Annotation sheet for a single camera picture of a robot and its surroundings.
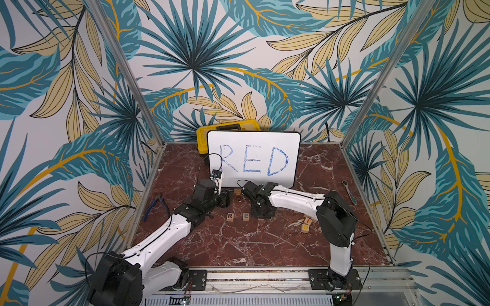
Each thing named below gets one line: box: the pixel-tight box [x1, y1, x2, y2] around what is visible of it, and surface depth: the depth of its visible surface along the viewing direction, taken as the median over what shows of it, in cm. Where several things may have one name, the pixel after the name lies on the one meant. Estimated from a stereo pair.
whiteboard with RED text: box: [207, 130, 302, 189], surface depth 88 cm
